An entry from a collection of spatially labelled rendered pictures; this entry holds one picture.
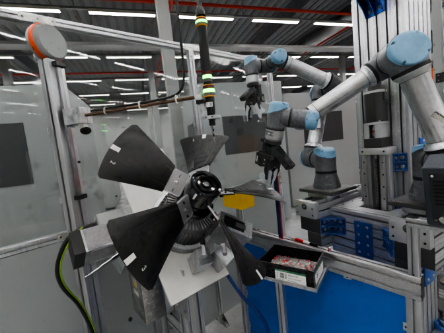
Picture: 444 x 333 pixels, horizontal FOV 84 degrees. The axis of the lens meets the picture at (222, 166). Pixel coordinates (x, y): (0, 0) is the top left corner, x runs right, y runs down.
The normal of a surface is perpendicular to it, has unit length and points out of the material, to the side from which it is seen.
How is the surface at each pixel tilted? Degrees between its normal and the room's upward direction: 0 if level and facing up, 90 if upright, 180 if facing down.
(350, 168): 90
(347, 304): 90
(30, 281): 90
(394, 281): 90
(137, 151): 75
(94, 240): 50
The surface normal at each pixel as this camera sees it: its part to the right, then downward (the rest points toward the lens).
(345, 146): 0.30, 0.06
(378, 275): -0.76, 0.14
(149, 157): 0.15, -0.13
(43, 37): 0.96, -0.07
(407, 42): -0.29, 0.00
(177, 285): 0.42, -0.63
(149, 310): 0.64, 0.00
